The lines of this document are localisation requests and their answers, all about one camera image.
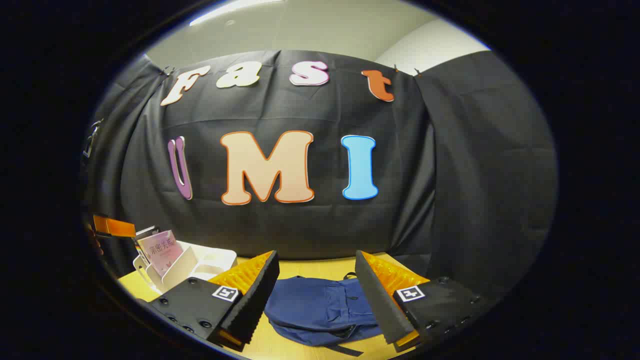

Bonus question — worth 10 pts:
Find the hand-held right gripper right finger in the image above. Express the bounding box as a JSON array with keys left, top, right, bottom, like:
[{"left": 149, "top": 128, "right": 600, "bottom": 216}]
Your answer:
[{"left": 355, "top": 250, "right": 488, "bottom": 352}]

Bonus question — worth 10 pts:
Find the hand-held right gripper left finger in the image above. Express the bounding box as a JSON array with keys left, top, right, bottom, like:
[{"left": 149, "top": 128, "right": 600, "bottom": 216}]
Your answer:
[{"left": 137, "top": 250, "right": 281, "bottom": 353}]

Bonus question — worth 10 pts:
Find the pink book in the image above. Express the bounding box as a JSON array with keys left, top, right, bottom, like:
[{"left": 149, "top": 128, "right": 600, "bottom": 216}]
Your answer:
[{"left": 138, "top": 230, "right": 184, "bottom": 276}]

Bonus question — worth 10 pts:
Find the blue schoolbag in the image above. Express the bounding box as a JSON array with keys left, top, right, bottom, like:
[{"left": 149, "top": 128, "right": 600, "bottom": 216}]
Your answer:
[{"left": 263, "top": 272, "right": 401, "bottom": 357}]

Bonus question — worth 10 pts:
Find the white bookshelf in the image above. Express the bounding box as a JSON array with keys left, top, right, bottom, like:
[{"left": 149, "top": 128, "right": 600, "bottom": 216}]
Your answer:
[{"left": 132, "top": 240, "right": 239, "bottom": 296}]

